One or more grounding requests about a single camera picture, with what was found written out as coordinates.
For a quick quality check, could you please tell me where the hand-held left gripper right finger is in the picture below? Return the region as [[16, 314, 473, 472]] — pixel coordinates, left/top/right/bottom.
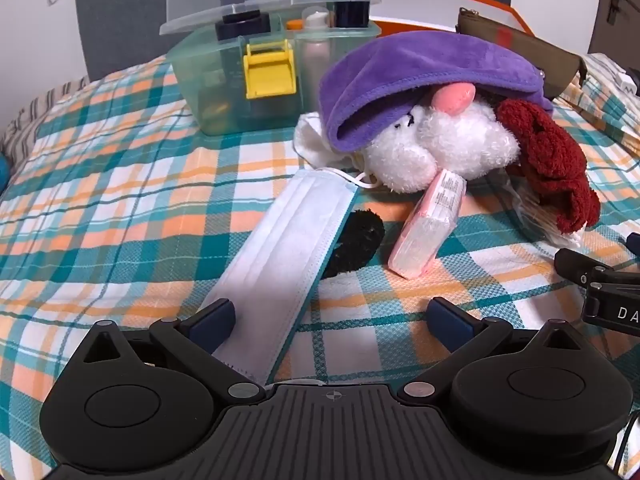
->
[[397, 297, 591, 403]]

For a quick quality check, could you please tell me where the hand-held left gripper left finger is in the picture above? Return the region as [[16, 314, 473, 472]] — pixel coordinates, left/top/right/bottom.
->
[[65, 299, 267, 403]]

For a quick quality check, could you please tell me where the white and teal face mask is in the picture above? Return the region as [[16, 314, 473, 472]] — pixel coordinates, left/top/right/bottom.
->
[[199, 169, 381, 385]]

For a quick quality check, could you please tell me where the dark red fluffy sock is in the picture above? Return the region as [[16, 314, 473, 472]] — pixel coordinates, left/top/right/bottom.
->
[[496, 99, 601, 235]]

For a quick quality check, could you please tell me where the dark fuzzy scrubber ball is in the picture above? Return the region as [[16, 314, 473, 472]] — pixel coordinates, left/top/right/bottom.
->
[[324, 211, 386, 278]]

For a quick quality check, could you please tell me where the white plush toy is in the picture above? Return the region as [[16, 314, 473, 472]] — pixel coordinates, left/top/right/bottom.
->
[[364, 82, 521, 193]]

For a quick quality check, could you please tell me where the purple plush towel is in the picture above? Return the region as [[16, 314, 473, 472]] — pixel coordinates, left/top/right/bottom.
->
[[318, 31, 553, 153]]

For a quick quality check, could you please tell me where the orange cardboard box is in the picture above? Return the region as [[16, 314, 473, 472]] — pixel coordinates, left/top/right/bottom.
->
[[370, 0, 538, 38]]

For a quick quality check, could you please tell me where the clear plastic bag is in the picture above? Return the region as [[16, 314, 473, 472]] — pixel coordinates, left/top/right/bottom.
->
[[505, 170, 583, 248]]

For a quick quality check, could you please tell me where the pink tissue pack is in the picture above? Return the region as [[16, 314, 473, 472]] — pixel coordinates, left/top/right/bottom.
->
[[389, 170, 467, 280]]

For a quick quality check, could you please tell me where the striped white blanket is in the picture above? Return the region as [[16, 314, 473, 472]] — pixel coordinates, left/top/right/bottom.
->
[[560, 52, 640, 146]]

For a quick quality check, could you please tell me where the brown door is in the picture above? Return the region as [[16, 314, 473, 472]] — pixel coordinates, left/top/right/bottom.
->
[[590, 0, 640, 56]]

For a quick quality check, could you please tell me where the olive green zipper pouch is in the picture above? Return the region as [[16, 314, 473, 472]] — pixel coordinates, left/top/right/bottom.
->
[[457, 7, 588, 101]]

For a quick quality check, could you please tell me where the clear plastic storage box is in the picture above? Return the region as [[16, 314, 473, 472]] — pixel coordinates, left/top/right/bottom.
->
[[160, 0, 383, 136]]

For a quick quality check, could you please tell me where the striped fabric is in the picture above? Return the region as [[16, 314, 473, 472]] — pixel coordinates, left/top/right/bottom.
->
[[0, 77, 88, 161]]

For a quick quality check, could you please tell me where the white bottle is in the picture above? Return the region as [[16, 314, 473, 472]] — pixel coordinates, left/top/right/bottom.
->
[[300, 6, 333, 111]]

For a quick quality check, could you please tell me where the black capped jar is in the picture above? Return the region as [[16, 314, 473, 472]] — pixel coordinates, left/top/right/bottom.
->
[[216, 10, 271, 43]]

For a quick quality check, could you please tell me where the grey fabric headboard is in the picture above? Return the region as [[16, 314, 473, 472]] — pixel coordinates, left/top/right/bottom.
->
[[75, 0, 516, 81]]

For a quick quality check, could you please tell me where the dark blue bottle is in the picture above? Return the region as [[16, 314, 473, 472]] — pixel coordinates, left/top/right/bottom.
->
[[334, 0, 371, 28]]

